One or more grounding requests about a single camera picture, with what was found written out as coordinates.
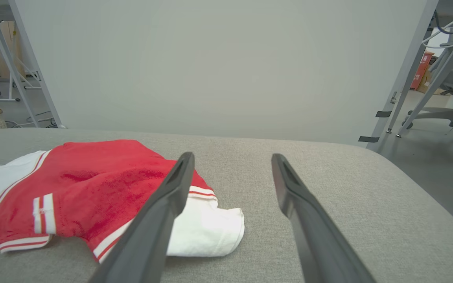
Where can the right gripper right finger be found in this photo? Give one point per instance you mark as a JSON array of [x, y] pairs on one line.
[[313, 236]]

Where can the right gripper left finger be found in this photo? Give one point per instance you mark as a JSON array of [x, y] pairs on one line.
[[151, 228]]

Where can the red basketball jersey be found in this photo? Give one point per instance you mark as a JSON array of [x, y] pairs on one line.
[[92, 177]]

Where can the black tape strip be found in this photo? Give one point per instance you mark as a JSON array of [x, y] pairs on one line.
[[369, 139], [383, 114]]

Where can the grey backdrop panel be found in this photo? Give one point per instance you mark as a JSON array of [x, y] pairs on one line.
[[226, 70]]

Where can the brown cardboard box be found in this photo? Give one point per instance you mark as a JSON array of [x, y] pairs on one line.
[[425, 84]]

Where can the red cardboard box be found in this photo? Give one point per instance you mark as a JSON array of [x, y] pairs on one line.
[[422, 70]]

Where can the grey table frame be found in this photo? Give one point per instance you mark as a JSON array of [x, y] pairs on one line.
[[427, 94]]

